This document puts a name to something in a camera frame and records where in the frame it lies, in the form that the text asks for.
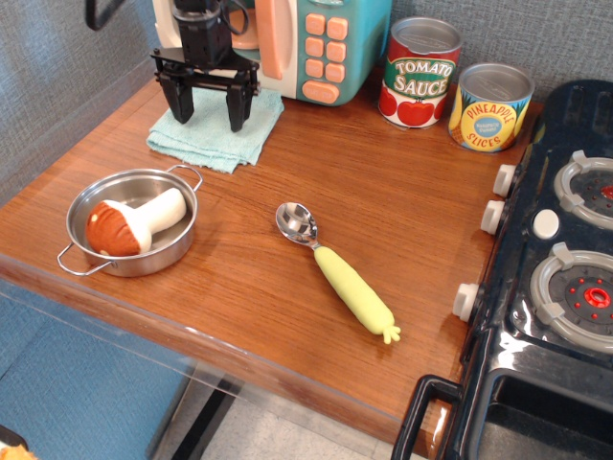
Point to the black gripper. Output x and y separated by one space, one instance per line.
206 59

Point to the light blue towel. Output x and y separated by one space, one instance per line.
207 140

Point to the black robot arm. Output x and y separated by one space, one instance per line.
214 7

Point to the teal toy microwave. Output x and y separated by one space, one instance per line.
314 51

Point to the small steel pot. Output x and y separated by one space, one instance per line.
133 188

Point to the plush brown mushroom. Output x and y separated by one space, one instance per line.
115 229

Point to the tomato sauce can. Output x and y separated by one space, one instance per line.
421 61

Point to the pineapple slices can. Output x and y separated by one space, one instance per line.
492 100

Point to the white stove knob top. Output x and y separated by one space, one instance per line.
503 180

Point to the white stove knob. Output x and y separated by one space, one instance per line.
464 301
503 180
492 216

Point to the white stove knob middle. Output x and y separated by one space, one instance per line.
492 216

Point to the white stove knob bottom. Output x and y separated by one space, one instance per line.
464 301

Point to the black toy stove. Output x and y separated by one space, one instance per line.
537 359

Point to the spoon with yellow-green handle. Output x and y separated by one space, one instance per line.
298 225

